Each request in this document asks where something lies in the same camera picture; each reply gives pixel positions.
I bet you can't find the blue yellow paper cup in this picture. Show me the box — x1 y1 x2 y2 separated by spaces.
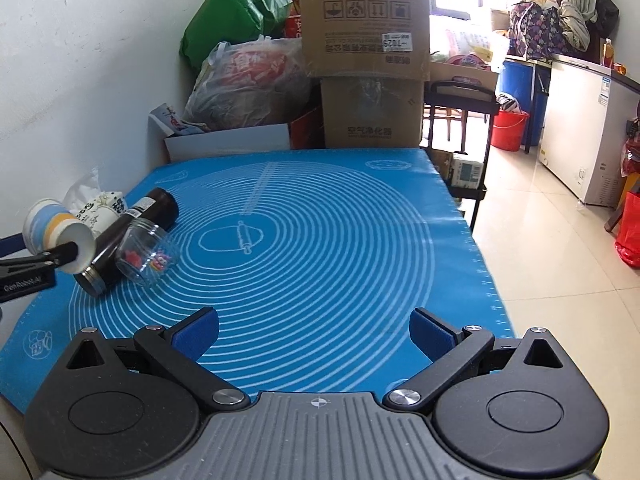
23 198 96 274

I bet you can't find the blood pressure monitor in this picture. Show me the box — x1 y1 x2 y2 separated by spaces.
450 153 484 190

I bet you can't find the black metal cart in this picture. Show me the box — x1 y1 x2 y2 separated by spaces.
424 81 499 232

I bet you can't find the purple patterned bag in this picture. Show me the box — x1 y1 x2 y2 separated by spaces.
508 1 576 60

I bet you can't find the white chest freezer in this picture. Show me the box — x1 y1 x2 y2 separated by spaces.
538 55 639 207

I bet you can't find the lower cardboard box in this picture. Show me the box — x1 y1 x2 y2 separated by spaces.
320 77 424 148

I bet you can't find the red plastic bag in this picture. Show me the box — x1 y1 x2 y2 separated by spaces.
615 191 640 269

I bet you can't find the black thermos bottle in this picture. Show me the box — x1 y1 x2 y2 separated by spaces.
75 188 179 298

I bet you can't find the large upper cardboard box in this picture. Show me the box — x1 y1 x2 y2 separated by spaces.
299 0 430 81

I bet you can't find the white open box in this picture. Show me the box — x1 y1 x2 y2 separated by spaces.
149 104 324 162

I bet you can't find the blue barrel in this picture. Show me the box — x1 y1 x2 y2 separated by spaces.
497 56 551 148

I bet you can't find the clear bag with red contents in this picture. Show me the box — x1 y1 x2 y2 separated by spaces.
183 37 312 131

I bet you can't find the red bucket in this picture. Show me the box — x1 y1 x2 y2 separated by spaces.
491 110 528 152

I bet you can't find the green plastic bag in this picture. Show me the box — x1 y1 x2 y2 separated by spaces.
179 0 293 73

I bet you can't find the clear glass jar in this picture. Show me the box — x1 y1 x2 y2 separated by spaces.
115 217 180 287

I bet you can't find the blue silicone baking mat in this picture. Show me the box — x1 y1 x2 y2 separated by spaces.
1 150 512 410

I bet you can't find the white printed paper cup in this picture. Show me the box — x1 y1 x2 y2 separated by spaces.
76 192 127 238

